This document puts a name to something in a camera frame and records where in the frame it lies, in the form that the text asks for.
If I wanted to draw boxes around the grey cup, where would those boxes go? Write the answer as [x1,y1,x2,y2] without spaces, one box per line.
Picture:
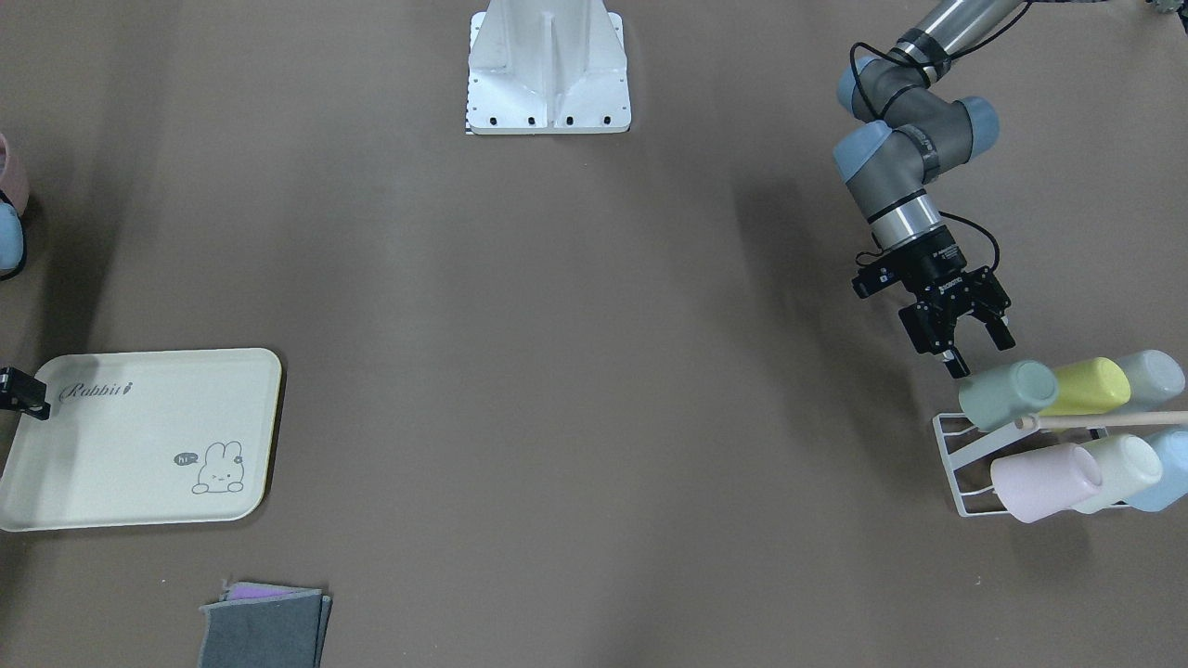
[1116,349,1184,414]

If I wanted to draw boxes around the yellow cup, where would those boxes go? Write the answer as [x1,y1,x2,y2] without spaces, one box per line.
[1040,358,1132,416]

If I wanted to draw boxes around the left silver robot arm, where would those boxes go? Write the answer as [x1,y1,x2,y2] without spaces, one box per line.
[834,1,1028,378]

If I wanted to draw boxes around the blue cup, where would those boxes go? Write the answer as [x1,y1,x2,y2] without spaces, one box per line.
[1125,427,1187,513]

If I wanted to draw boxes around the green cup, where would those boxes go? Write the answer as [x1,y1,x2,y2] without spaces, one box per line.
[958,360,1059,431]

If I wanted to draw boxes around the pink bowl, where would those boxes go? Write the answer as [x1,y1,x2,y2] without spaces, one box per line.
[1,133,31,216]

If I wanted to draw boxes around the cream cup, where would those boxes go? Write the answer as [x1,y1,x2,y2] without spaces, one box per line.
[1073,434,1164,513]

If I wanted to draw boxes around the cream rabbit tray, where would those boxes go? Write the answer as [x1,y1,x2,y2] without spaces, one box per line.
[1,348,283,532]

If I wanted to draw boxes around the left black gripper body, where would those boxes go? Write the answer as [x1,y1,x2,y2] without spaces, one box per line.
[881,225,1011,355]

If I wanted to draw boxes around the grey folded cloth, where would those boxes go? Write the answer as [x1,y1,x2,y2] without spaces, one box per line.
[197,581,331,667]

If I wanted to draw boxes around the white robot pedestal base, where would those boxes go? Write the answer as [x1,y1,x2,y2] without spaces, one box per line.
[465,1,632,136]

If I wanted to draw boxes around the pink cup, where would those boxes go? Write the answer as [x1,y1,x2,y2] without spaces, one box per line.
[991,445,1102,523]

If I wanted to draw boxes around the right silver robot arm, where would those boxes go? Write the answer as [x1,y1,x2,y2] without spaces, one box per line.
[1,203,51,421]

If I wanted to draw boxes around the white wire cup rack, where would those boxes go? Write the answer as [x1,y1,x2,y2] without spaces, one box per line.
[933,410,1187,519]

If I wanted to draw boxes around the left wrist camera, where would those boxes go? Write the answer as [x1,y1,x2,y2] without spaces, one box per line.
[852,261,902,300]

